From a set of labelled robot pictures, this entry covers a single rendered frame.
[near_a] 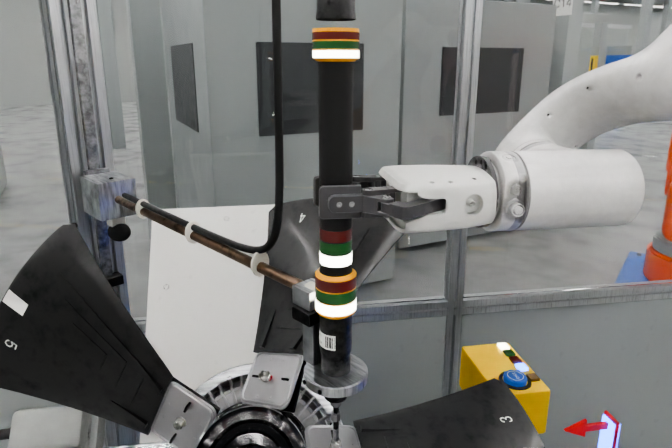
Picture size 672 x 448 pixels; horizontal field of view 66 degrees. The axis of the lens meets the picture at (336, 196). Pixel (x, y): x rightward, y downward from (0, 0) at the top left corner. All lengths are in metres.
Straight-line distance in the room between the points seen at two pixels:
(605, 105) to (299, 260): 0.42
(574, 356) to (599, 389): 0.15
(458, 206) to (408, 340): 0.98
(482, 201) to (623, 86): 0.20
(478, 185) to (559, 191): 0.09
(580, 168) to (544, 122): 0.10
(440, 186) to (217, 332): 0.52
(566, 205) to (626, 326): 1.21
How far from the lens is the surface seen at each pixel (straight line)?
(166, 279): 0.93
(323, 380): 0.58
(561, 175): 0.56
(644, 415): 1.96
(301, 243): 0.72
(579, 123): 0.67
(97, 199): 1.02
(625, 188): 0.59
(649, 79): 0.61
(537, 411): 1.03
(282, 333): 0.67
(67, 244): 0.68
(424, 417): 0.72
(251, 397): 0.67
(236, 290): 0.91
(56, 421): 0.84
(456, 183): 0.50
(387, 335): 1.43
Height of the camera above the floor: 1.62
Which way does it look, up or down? 15 degrees down
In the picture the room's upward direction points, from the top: straight up
